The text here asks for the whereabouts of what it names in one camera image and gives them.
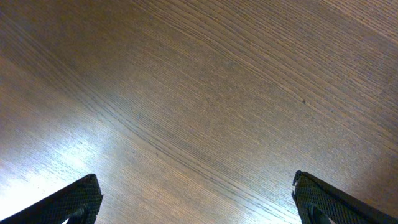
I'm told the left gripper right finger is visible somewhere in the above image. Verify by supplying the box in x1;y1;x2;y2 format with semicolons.
292;170;397;224

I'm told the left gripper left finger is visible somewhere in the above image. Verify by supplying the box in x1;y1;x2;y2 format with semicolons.
1;174;103;224

